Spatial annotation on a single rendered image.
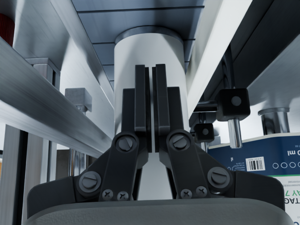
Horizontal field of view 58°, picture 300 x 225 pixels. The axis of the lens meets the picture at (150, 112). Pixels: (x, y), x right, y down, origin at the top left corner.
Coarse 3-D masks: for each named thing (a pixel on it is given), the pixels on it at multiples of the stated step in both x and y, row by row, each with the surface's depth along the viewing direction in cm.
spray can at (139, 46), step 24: (120, 48) 18; (144, 48) 17; (168, 48) 18; (120, 72) 18; (168, 72) 17; (120, 96) 18; (120, 120) 17; (144, 168) 16; (144, 192) 15; (168, 192) 15
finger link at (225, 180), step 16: (160, 64) 14; (160, 80) 13; (160, 96) 13; (176, 96) 14; (160, 112) 12; (176, 112) 13; (160, 128) 12; (176, 128) 13; (160, 144) 12; (160, 160) 13; (208, 160) 12; (208, 176) 11; (224, 176) 11; (224, 192) 11
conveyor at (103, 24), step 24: (72, 0) 15; (96, 0) 15; (120, 0) 15; (144, 0) 15; (168, 0) 15; (192, 0) 16; (96, 24) 17; (120, 24) 18; (144, 24) 18; (168, 24) 18; (192, 24) 18; (96, 48) 21; (192, 48) 21
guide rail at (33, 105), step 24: (0, 48) 6; (0, 72) 6; (24, 72) 7; (0, 96) 6; (24, 96) 7; (48, 96) 8; (0, 120) 7; (24, 120) 7; (48, 120) 8; (72, 120) 11; (72, 144) 12; (96, 144) 15
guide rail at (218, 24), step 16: (208, 0) 12; (224, 0) 10; (240, 0) 10; (208, 16) 13; (224, 16) 11; (240, 16) 11; (208, 32) 13; (224, 32) 12; (208, 48) 14; (224, 48) 14; (192, 64) 18; (208, 64) 16; (192, 80) 18; (208, 80) 18; (192, 96) 22
